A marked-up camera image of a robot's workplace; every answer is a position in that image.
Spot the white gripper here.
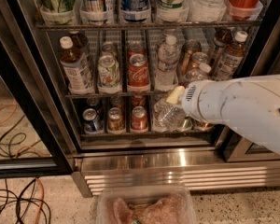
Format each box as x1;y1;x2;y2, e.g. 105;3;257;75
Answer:
166;80;224;123

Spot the clear front water bottle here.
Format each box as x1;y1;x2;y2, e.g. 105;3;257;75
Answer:
158;63;211;131

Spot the clear water bottle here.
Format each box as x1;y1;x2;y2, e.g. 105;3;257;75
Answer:
155;29;180;91
158;63;211;131

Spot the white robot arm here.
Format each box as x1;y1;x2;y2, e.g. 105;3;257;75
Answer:
166;75;280;155

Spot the water bottle bottom shelf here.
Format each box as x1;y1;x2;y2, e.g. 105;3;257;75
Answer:
152;98;165;133

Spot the water bottle shelf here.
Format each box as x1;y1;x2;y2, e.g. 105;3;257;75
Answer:
189;0;226;22
152;98;165;133

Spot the clear rear water bottle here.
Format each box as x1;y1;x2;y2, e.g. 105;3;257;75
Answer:
155;29;180;91

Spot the red can bottom shelf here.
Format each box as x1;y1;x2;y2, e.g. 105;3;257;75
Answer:
131;106;148;133

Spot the red cola can middle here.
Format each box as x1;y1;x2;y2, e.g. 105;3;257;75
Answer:
128;53;150;92

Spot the front right tea bottle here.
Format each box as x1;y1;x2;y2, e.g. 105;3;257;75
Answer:
212;31;248;81

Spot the tea bottle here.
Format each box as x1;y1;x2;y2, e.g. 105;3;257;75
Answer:
60;36;93;94
212;31;248;81
207;28;232;73
69;31;91;57

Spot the gold can bottom shelf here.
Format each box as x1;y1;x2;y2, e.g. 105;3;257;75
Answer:
108;107;125;132

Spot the glass fridge door right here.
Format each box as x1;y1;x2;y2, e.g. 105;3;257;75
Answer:
223;133;280;162

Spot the glass fridge door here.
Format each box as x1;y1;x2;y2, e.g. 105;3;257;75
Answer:
0;29;72;178
223;133;280;162

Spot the rear right tea bottle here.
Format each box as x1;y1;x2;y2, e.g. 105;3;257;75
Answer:
207;28;232;73

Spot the stainless steel fridge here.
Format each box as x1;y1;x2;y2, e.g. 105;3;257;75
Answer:
0;0;280;197

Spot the blue can bottom shelf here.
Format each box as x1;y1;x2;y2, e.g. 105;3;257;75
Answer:
82;108;103;133

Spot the blue can shelf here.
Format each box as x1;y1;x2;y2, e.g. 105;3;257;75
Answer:
119;0;149;22
82;108;103;133

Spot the water bottle top shelf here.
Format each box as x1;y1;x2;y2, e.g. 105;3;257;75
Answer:
189;0;226;22

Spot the front left tea bottle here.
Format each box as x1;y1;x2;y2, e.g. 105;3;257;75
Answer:
60;36;93;94

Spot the blue can top shelf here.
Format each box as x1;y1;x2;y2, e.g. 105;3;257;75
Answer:
119;0;149;22

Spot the rear left tea bottle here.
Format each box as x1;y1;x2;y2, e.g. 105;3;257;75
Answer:
69;31;91;57

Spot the green can top shelf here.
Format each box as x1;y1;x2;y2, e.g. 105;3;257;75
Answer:
40;0;76;25

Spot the glass fridge door left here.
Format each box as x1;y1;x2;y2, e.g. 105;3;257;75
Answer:
0;29;72;178

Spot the silver green can bottom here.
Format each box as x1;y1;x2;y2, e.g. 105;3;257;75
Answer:
176;117;193;132

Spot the orange can bottom right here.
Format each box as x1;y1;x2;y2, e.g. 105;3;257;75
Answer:
195;120;214;132

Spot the rear red can bottom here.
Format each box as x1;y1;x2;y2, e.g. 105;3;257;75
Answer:
131;95;146;107

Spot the front orange soda can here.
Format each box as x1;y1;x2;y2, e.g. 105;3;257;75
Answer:
187;52;209;71

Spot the orange soda can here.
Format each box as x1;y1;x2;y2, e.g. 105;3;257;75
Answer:
180;39;202;76
187;52;209;71

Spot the rear orange soda can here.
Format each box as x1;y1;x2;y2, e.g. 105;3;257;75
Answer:
180;39;202;76

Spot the rear gold can bottom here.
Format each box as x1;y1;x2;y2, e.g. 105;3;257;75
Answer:
110;96;124;110

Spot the rear red cola can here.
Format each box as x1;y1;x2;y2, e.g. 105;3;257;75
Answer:
127;41;146;57

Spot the white green soda can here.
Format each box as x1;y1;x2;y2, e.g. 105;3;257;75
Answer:
98;54;122;94

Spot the rear blue can bottom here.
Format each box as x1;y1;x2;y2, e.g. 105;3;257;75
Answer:
87;98;104;116

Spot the rear white green can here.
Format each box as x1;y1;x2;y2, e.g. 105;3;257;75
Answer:
101;41;119;58

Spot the white green can top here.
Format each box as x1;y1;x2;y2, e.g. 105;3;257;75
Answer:
156;0;188;22

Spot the blue silver energy can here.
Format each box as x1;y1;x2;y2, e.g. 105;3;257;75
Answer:
83;0;106;25

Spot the clear plastic container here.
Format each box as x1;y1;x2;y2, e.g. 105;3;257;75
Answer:
96;185;197;224

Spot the orange cable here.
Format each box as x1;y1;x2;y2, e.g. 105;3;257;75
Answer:
0;100;50;224

